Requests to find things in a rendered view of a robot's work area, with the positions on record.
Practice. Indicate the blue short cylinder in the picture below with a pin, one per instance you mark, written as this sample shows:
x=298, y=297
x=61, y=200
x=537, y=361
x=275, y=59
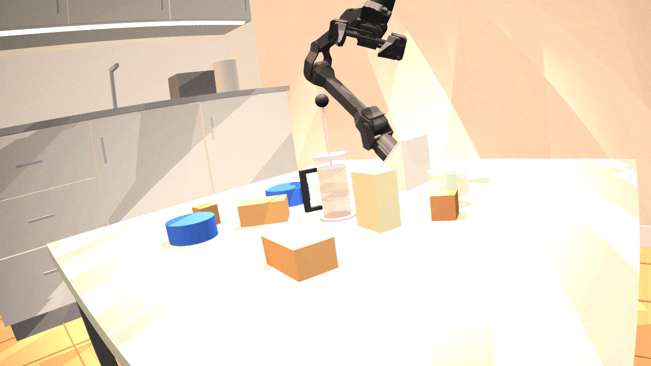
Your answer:
x=291, y=189
x=191, y=229

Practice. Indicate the glass coffee press with plunger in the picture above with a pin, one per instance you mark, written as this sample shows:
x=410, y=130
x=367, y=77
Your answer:
x=333, y=181

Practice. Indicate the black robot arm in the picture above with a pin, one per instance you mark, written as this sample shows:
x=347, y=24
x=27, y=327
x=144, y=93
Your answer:
x=369, y=121

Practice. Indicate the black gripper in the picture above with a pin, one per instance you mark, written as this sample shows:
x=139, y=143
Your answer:
x=368, y=36

